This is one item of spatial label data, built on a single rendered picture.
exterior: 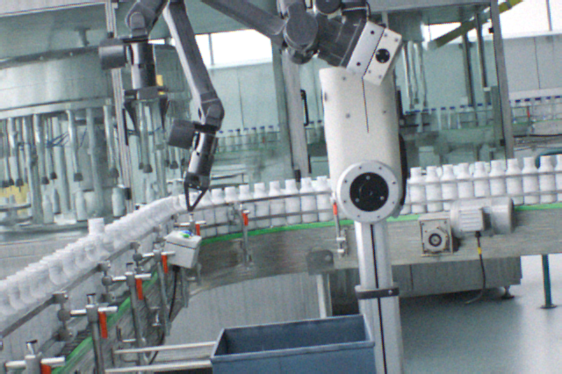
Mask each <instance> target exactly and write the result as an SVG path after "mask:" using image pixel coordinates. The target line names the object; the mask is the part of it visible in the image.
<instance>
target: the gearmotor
mask: <svg viewBox="0 0 562 374"><path fill-rule="evenodd" d="M417 221H418V230H419V239H420V249H421V258H423V257H429V260H430V261H431V262H433V263H435V262H436V261H437V258H438V256H453V255H454V252H457V251H458V238H461V237H473V236H475V238H477V241H478V251H479V258H480V263H481V268H482V272H483V278H484V284H483V287H482V290H481V293H480V295H478V297H477V298H475V299H473V300H472V301H470V302H467V303H464V306H466V305H470V304H472V303H474V301H476V300H478V299H479V298H480V297H481V296H482V294H483V292H484V290H485V287H486V273H485V269H484V264H483V259H482V254H481V253H482V251H481V246H480V241H479V237H481V236H485V235H497V234H511V233H513V232H514V231H515V223H516V221H515V205H514V201H513V199H512V198H489V199H487V198H483V199H472V200H467V201H455V202H454V203H451V205H450V211H449V212H432V213H426V214H423V215H420V216H419V218H418V219H417Z"/></svg>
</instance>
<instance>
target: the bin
mask: <svg viewBox="0 0 562 374"><path fill-rule="evenodd" d="M207 346H214V348H213V352H212V354H211V356H210V360H205V361H196V362H188V363H170V364H161V365H152V366H143V367H134V368H130V367H125V368H116V369H107V370H105V374H111V373H120V372H127V373H130V372H139V371H148V370H165V369H175V368H183V367H192V366H201V365H211V364H212V365H213V374H377V371H376V362H375V353H374V347H375V340H374V337H373V334H372V331H371V326H370V323H369V321H368V318H367V315H366V313H363V314H354V315H344V316H335V317H327V318H317V319H308V320H291V321H290V322H282V323H273V324H263V325H254V326H246V327H228V328H222V329H221V331H220V335H219V337H218V340H217V341H216V342H201V343H192V344H183V345H173V346H164V347H155V348H152V347H146V348H137V349H120V350H116V349H115V346H113V347H112V364H113V366H115V365H116V364H117V357H116V355H117V354H126V353H136V352H145V351H146V352H154V351H163V350H172V349H189V348H198V347H207Z"/></svg>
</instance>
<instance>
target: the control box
mask: <svg viewBox="0 0 562 374"><path fill-rule="evenodd" d="M179 233H181V232H178V231H177V230H176V231H173V232H172V233H171V234H169V235H168V237H167V243H165V245H164V249H163V252H170V251H175V252H176V255H173V256H168V260H167V263H173V264H172V276H171V281H170V283H169V285H168V287H167V289H166V298H167V297H168V296H169V293H170V291H171V289H172V288H173V286H174V291H173V297H172V302H171V307H170V311H169V319H170V316H171V314H172V310H173V306H174V302H175V296H176V290H177V272H178V273H179V272H180V266H184V268H187V269H190V268H192V267H193V265H194V263H195V262H196V261H197V259H198V252H199V249H200V243H201V241H202V237H200V236H196V235H193V234H192V235H190V237H185V236H182V235H179ZM159 312H160V310H157V311H150V317H151V319H152V323H153V324H156V318H157V316H158V314H159ZM163 338H164V331H163V333H162V337H161V340H160V342H159V346H158V347H161V346H162V340H163ZM158 352H159V351H156V352H155V355H154V356H153V358H152V359H151V361H150V363H149V364H148V366H151V364H152V363H153V361H154V360H155V358H156V356H157V355H158Z"/></svg>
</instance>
